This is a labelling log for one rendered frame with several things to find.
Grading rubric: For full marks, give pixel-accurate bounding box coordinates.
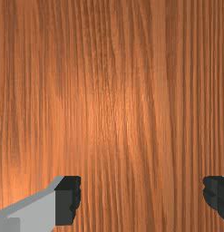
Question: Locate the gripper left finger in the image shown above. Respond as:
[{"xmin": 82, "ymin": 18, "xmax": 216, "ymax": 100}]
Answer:
[{"xmin": 0, "ymin": 175, "xmax": 82, "ymax": 232}]

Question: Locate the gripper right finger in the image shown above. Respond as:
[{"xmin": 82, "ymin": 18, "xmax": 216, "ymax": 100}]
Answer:
[{"xmin": 202, "ymin": 175, "xmax": 224, "ymax": 224}]

